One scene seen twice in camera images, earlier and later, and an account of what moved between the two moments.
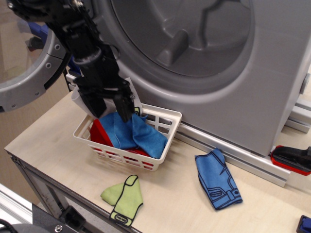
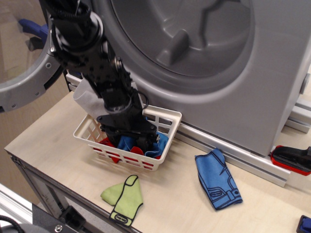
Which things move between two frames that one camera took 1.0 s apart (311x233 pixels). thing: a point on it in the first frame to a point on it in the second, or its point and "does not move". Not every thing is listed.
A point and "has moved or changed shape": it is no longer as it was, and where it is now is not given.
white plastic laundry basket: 168,121 does not move
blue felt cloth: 138,133 has moved or changed shape
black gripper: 97,77 to 131,121
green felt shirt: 127,198 does not move
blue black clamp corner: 304,225 does not move
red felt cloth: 99,133 to 106,142
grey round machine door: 32,58 does not move
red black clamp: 294,160 does not move
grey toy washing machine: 232,68 does not move
